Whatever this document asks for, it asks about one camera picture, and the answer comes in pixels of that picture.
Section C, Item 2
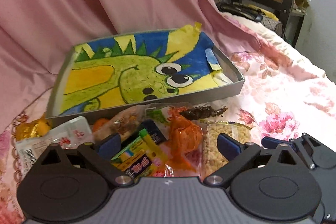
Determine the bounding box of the puffed rice cracker packet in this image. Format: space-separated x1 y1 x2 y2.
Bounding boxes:
201 122 251 179

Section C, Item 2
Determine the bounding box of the small orange fruit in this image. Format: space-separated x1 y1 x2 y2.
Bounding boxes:
92 118 109 132

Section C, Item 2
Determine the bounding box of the white jelly snack packet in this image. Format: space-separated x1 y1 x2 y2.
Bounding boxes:
15 117 93 175

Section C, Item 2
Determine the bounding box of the brown nut snack packet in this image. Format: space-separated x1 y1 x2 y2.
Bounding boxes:
92 105 146 143

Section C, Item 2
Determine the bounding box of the green yellow snack stick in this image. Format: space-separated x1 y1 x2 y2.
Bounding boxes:
110 129 168 181

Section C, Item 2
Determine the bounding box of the orange snack packet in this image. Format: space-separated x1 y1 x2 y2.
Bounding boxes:
165 106 203 177

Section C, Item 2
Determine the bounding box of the dark blue snack packet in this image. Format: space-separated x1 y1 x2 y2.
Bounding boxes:
121 119 167 149

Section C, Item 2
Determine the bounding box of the dark seaweed snack packet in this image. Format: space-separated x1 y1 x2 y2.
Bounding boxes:
179 106 227 121

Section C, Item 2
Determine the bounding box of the gold candy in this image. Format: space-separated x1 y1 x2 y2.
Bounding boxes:
15 116 51 141

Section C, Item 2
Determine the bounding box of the dinosaur drawing paper liner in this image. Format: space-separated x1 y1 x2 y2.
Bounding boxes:
58 22 231 115

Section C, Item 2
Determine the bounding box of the grey cardboard tray box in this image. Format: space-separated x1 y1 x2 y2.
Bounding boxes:
46 23 245 126

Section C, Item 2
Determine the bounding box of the black handbag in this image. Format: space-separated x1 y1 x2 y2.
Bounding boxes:
216 2 264 23

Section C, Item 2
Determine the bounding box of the large pink satin curtain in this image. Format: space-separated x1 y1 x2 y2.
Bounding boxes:
1 0 261 128

